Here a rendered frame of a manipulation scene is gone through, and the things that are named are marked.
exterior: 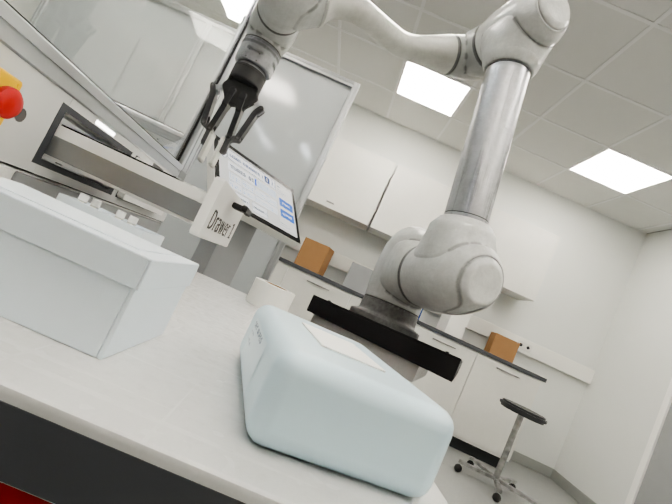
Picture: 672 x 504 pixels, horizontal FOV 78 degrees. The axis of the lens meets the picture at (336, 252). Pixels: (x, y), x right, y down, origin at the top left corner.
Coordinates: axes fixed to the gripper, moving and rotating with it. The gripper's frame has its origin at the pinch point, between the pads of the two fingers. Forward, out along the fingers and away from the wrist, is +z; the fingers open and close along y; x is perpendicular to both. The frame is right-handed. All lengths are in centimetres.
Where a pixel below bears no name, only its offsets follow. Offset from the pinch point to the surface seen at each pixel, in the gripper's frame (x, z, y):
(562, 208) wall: 334, -167, 260
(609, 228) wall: 329, -168, 315
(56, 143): -19.3, 14.0, -17.8
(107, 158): -19.1, 12.6, -9.3
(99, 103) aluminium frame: -11.6, 3.3, -19.2
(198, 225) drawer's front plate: -21.0, 16.6, 10.2
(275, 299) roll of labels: -28.4, 22.0, 27.5
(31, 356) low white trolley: -76, 24, 21
